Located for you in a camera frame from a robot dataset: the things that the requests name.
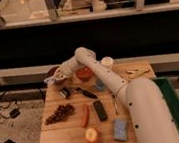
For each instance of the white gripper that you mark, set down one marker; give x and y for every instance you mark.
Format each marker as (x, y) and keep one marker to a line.
(59, 74)

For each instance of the white towel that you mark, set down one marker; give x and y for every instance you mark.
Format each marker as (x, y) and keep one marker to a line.
(49, 80)

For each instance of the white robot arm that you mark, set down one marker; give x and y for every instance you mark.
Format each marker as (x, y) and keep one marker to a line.
(151, 118)

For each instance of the red bowl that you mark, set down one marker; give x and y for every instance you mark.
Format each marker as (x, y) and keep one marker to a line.
(84, 74)

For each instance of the small metal can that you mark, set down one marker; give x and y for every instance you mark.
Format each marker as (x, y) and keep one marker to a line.
(65, 92)

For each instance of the bunch of dark grapes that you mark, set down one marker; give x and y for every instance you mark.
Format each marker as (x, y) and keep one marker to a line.
(60, 114)

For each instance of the small blue object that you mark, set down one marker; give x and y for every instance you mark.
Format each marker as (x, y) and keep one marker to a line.
(100, 85)

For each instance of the wooden table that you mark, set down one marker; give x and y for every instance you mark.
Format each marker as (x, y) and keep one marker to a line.
(70, 130)

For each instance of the white cup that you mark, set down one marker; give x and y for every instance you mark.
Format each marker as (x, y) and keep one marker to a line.
(107, 62)

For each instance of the red sausage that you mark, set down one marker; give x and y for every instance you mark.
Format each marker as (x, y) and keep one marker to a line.
(85, 116)

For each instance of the metal fork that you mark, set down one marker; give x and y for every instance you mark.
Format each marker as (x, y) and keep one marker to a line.
(114, 103)

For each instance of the black rectangular remote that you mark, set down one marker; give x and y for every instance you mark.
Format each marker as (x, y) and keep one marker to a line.
(100, 110)

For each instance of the black power adapter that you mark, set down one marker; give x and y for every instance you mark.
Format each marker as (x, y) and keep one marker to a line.
(14, 113)

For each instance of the peach fruit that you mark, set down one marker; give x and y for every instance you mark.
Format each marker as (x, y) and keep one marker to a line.
(92, 135)

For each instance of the yellow banana peel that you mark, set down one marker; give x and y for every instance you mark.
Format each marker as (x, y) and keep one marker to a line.
(134, 73)

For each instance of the blue sponge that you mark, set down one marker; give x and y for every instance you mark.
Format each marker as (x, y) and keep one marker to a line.
(120, 130)

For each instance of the green plastic tray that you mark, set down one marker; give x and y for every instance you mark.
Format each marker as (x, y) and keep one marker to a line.
(171, 97)

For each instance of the black handled knife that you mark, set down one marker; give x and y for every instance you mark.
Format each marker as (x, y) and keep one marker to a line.
(86, 93)

